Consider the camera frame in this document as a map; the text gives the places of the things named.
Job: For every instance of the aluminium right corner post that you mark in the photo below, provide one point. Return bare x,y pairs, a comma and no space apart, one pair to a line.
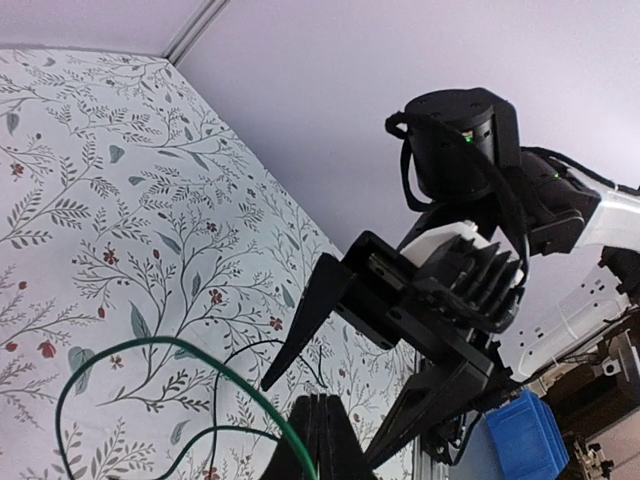
193,29

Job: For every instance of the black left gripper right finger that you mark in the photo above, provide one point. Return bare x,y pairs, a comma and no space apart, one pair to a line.
340,454

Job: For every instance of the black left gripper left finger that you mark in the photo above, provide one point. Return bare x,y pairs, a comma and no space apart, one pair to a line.
294,456

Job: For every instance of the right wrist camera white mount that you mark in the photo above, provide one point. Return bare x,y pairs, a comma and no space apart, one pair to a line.
464,278

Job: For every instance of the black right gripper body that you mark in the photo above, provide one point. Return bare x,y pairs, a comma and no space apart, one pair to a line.
382,305

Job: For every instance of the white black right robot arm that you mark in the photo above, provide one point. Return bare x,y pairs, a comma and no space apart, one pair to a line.
520,258

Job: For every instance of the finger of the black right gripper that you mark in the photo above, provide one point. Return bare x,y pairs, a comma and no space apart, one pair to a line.
326,287
429,400

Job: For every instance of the blue plastic bin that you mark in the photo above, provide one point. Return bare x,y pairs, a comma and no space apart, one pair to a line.
528,440

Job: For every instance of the floral patterned table mat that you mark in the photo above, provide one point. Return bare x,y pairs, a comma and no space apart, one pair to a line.
129,211

